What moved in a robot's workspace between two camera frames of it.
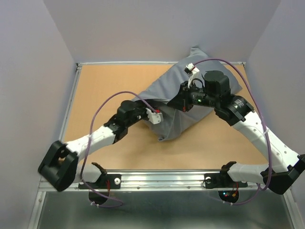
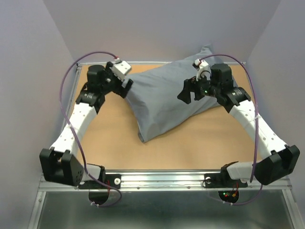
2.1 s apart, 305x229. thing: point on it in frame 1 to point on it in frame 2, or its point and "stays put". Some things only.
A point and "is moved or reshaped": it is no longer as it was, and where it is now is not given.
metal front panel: x=264 y=209 stays put
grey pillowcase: x=176 y=123 is moved or reshaped
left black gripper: x=146 y=118 to x=119 y=89
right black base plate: x=221 y=180 stays put
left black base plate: x=104 y=181 stays put
